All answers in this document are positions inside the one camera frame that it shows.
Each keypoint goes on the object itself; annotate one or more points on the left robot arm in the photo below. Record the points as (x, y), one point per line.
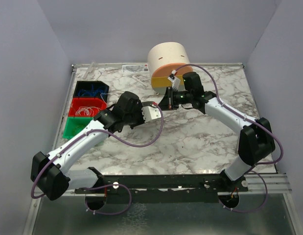
(52, 173)

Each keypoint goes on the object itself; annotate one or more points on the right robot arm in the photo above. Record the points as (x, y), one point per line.
(254, 141)

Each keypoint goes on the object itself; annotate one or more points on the clear plastic strip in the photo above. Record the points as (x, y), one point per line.
(90, 69)

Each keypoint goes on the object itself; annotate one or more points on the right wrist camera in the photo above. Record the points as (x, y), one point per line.
(175, 81)

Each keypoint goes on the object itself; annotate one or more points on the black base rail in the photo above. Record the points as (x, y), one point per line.
(179, 188)

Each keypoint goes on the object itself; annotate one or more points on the white flat packet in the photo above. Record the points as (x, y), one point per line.
(135, 68)

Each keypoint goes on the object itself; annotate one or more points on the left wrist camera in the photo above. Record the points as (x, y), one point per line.
(150, 111)

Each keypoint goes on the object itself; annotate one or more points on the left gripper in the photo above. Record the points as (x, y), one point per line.
(139, 118)

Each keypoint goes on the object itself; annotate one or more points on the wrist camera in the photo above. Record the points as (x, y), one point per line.
(150, 111)
(175, 81)

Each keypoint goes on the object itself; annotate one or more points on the cream cylindrical drawer cabinet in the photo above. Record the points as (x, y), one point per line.
(162, 59)

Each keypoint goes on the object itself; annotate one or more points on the white plastic stick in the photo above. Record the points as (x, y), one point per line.
(139, 81)

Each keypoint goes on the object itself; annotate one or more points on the red storage bin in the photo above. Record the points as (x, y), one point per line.
(86, 107)

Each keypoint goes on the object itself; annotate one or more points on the green storage bin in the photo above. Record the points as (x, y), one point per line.
(74, 125)

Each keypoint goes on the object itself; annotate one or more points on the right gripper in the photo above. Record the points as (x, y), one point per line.
(170, 98)

